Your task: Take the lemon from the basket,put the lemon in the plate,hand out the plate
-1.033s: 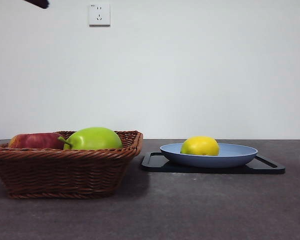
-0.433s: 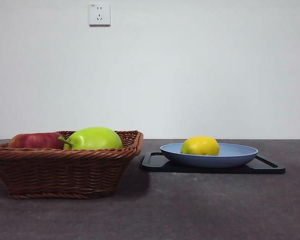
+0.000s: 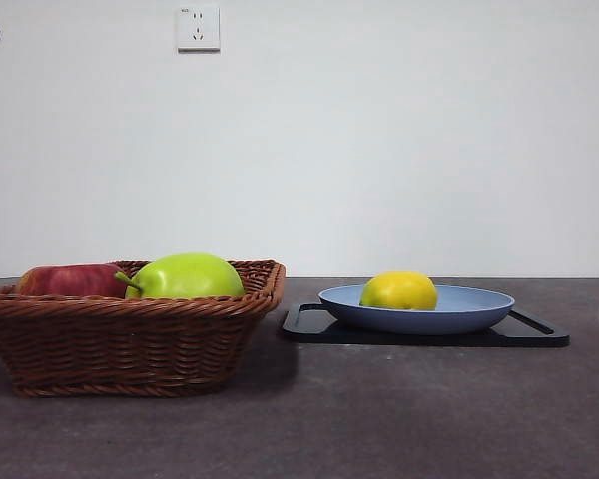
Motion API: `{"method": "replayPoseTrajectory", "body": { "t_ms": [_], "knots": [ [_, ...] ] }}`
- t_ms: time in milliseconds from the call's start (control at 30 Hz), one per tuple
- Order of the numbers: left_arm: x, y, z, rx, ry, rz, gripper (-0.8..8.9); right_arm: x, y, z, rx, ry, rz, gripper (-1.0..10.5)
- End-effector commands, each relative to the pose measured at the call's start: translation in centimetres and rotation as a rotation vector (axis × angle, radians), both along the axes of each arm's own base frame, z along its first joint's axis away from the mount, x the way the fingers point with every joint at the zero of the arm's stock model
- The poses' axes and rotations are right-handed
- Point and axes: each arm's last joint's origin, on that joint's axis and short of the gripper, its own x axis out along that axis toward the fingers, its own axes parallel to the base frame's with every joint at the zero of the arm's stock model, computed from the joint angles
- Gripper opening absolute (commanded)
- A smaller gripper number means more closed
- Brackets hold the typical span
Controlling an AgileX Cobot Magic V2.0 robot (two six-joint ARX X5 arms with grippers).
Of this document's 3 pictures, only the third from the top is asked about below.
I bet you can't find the yellow lemon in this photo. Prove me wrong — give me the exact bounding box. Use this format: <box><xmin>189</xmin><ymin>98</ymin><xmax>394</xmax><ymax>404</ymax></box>
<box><xmin>358</xmin><ymin>270</ymin><xmax>439</xmax><ymax>312</ymax></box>

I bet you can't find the blue round plate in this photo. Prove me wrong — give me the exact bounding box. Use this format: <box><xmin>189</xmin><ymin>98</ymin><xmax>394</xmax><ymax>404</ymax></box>
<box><xmin>317</xmin><ymin>284</ymin><xmax>516</xmax><ymax>336</ymax></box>

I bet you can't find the brown wicker basket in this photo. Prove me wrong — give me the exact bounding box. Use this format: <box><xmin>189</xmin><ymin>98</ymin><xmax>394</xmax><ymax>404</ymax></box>
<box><xmin>0</xmin><ymin>258</ymin><xmax>287</xmax><ymax>399</ymax></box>

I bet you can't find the red and yellow apple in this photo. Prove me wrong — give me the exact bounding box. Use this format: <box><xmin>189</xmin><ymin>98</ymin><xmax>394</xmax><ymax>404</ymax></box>
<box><xmin>14</xmin><ymin>263</ymin><xmax>131</xmax><ymax>299</ymax></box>

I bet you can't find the green apple with stem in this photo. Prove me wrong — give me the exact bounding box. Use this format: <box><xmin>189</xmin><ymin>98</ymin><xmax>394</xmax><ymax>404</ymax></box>
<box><xmin>113</xmin><ymin>252</ymin><xmax>246</xmax><ymax>301</ymax></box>

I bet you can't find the black flat tray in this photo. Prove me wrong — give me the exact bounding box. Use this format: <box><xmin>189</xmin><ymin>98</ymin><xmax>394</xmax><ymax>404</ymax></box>
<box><xmin>278</xmin><ymin>301</ymin><xmax>571</xmax><ymax>349</ymax></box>

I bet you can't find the white wall socket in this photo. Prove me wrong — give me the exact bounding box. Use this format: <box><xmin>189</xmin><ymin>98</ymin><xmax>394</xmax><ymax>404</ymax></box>
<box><xmin>176</xmin><ymin>5</ymin><xmax>222</xmax><ymax>54</ymax></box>

